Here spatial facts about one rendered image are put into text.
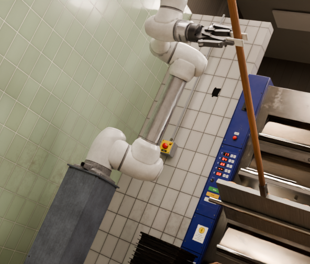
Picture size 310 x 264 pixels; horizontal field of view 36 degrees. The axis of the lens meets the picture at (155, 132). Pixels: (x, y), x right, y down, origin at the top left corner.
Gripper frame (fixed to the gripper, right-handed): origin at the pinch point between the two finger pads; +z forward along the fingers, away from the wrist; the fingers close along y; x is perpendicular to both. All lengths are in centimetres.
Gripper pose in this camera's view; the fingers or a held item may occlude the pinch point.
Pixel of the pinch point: (237, 39)
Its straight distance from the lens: 185.4
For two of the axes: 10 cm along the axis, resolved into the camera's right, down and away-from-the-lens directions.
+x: -2.5, -6.7, -6.9
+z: 8.2, 2.3, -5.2
